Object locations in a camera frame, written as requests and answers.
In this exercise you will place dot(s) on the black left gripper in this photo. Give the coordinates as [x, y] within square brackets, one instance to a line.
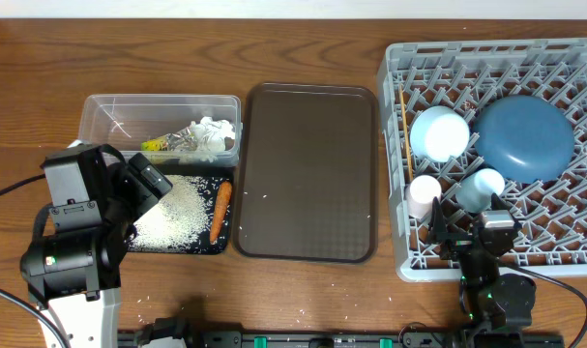
[143, 194]

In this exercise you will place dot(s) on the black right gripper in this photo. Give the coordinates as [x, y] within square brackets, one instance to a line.
[457, 243]

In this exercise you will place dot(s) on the light blue cup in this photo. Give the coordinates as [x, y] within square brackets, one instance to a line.
[474, 194]

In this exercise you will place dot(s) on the pink cup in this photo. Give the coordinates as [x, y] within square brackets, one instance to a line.
[420, 195]

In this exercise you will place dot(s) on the light blue bowl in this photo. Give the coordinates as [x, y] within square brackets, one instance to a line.
[439, 134]

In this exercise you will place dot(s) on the white rice heap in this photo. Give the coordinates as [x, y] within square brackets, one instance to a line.
[180, 223]

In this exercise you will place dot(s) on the dark blue plate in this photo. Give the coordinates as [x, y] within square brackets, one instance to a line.
[524, 138]

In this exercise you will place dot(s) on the white tissue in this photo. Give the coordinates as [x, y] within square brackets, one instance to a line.
[209, 137]

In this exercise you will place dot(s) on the orange carrot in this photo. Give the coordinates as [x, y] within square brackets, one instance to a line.
[220, 208]

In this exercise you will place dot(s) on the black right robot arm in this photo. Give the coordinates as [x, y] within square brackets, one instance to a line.
[499, 306]

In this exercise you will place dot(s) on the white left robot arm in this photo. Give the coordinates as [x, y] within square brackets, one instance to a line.
[72, 265]

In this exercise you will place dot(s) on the grey dishwasher rack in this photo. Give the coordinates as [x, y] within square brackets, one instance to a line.
[467, 77]

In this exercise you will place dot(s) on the black plastic tray bin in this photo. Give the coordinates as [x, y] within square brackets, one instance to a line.
[222, 240]

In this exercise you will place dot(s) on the clear plastic bin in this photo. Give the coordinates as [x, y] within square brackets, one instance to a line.
[124, 121]

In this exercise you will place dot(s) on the brown serving tray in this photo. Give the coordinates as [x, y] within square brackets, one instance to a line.
[307, 180]

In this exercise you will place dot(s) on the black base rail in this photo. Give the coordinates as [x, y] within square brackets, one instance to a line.
[170, 332]

